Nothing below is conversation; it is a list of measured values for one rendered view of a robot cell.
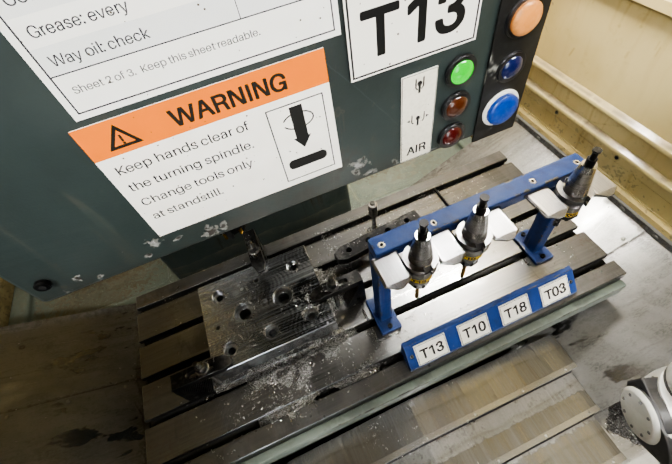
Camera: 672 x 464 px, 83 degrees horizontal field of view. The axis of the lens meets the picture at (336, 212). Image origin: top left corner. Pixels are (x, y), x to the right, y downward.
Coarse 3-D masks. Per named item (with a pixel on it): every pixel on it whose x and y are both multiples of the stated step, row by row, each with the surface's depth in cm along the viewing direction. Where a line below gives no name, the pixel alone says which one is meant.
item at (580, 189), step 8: (584, 160) 67; (576, 168) 68; (584, 168) 66; (592, 168) 66; (576, 176) 68; (584, 176) 67; (592, 176) 67; (568, 184) 70; (576, 184) 69; (584, 184) 68; (568, 192) 71; (576, 192) 70; (584, 192) 69
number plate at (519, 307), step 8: (520, 296) 88; (504, 304) 87; (512, 304) 88; (520, 304) 88; (528, 304) 89; (504, 312) 88; (512, 312) 88; (520, 312) 89; (528, 312) 89; (504, 320) 88; (512, 320) 88
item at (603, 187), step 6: (600, 174) 74; (594, 180) 74; (600, 180) 73; (606, 180) 73; (594, 186) 73; (600, 186) 73; (606, 186) 72; (612, 186) 72; (594, 192) 72; (600, 192) 72; (606, 192) 72; (612, 192) 72
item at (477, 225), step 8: (472, 216) 64; (480, 216) 63; (488, 216) 64; (464, 224) 68; (472, 224) 65; (480, 224) 64; (464, 232) 68; (472, 232) 66; (480, 232) 65; (472, 240) 67; (480, 240) 67
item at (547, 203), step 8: (536, 192) 74; (544, 192) 73; (552, 192) 73; (528, 200) 73; (536, 200) 72; (544, 200) 72; (552, 200) 72; (560, 200) 72; (536, 208) 72; (544, 208) 71; (552, 208) 71; (560, 208) 71; (568, 208) 71; (544, 216) 70; (552, 216) 70; (560, 216) 70
